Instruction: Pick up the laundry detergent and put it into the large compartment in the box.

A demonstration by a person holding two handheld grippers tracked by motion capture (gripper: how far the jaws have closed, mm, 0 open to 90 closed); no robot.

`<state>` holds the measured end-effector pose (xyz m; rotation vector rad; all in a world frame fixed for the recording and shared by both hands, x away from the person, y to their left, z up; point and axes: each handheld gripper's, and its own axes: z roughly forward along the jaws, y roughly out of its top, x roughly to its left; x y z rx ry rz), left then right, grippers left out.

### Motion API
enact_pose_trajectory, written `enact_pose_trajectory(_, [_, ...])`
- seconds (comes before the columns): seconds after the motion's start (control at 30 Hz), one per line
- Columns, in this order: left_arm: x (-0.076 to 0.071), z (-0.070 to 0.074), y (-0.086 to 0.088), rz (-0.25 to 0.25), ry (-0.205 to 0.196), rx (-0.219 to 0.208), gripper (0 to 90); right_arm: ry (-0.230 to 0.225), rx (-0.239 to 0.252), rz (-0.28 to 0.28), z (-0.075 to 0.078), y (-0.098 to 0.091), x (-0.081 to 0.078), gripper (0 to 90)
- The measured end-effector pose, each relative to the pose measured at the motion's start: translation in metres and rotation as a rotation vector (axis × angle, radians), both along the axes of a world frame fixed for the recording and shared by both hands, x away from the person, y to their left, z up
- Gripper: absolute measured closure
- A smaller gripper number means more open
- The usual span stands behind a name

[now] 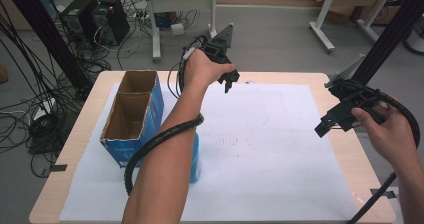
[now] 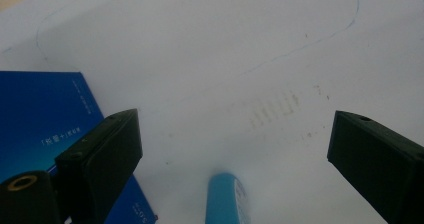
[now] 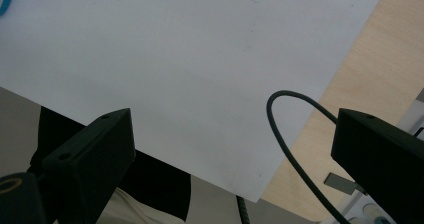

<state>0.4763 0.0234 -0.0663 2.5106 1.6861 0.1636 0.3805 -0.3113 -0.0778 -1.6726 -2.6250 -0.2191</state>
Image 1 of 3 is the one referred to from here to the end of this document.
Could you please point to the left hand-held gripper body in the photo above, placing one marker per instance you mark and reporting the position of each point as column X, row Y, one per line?
column 216, row 50

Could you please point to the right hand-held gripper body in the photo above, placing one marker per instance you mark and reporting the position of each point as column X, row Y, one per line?
column 351, row 101

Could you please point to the person's left hand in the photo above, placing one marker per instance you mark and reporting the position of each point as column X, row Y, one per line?
column 200, row 70

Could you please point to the person's right hand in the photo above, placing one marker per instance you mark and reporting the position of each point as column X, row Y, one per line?
column 386, row 134

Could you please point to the light wooden table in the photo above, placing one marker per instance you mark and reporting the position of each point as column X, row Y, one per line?
column 340, row 150

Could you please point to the white power adapter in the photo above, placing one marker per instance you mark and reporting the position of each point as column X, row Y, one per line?
column 177, row 29

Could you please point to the white paper mat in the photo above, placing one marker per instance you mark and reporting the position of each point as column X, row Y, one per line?
column 266, row 150

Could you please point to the blue bottle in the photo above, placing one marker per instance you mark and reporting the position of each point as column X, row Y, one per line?
column 195, row 157

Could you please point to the blue open cardboard box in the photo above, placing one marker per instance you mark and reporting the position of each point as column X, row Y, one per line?
column 133, row 117

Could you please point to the white-framed desk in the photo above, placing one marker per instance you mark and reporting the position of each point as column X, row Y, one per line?
column 360, row 4

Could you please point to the black computer tower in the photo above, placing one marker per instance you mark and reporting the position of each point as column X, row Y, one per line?
column 111, row 21
column 77, row 19

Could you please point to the white power strip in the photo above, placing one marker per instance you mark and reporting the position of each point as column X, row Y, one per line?
column 45, row 106

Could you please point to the black metal stand post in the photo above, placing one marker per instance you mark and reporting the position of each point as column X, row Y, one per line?
column 390, row 34
column 43, row 34

